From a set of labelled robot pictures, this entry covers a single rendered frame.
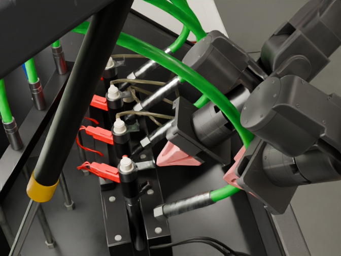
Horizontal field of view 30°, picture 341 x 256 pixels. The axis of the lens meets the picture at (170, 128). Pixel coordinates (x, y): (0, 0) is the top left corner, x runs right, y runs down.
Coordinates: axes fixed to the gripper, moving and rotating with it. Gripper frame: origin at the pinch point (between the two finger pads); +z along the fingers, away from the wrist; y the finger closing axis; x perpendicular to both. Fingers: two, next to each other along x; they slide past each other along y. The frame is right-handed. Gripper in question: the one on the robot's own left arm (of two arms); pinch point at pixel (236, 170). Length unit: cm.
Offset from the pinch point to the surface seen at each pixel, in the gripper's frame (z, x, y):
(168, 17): 52, -8, -43
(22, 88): 51, -23, -9
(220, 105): -8.3, -9.5, -0.6
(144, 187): 22.4, -1.1, 1.3
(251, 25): 165, 49, -144
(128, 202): 25.5, -1.0, 3.8
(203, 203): 5.5, 0.9, 4.0
